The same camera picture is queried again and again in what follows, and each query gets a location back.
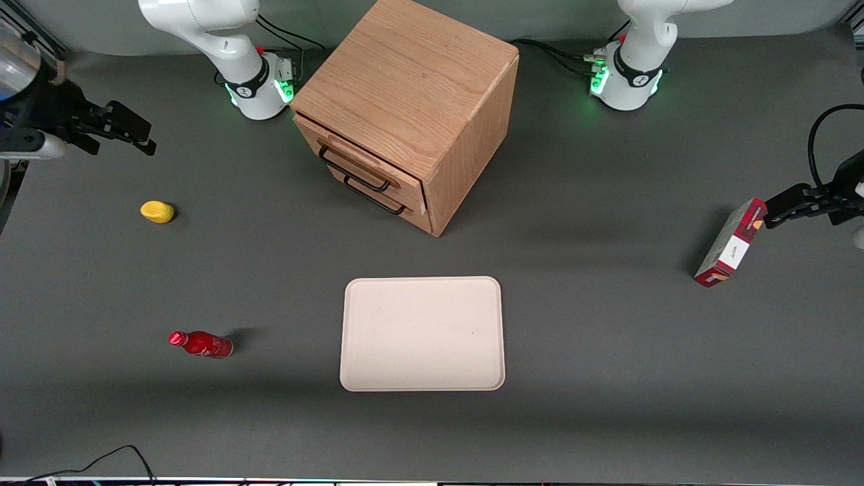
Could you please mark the oak wooden drawer cabinet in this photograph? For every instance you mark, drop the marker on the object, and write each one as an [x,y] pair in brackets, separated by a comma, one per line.
[418,74]

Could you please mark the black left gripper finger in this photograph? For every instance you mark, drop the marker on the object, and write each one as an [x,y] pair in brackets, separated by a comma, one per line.
[803,212]
[790,197]

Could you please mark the yellow lemon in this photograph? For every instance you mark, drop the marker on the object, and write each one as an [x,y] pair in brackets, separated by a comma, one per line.
[156,211]

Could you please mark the red soda bottle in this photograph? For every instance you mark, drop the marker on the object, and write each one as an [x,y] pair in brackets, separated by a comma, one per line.
[202,344]

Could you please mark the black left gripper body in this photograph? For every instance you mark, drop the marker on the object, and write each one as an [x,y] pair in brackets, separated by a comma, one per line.
[846,181]

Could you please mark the beige rectangular tray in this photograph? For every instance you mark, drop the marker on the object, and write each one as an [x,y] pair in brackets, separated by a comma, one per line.
[422,334]

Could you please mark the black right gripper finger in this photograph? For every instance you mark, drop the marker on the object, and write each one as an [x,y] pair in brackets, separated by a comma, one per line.
[147,146]
[128,121]

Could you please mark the aluminium frame profile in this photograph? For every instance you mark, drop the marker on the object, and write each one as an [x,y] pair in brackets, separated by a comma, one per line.
[34,27]

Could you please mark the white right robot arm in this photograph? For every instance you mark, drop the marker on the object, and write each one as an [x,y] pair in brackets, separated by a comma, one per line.
[223,40]

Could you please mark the red and white carton box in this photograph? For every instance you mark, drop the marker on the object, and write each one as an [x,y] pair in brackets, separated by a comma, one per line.
[732,246]

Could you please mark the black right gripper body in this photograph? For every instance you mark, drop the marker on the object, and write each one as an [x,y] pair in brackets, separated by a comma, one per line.
[48,108]

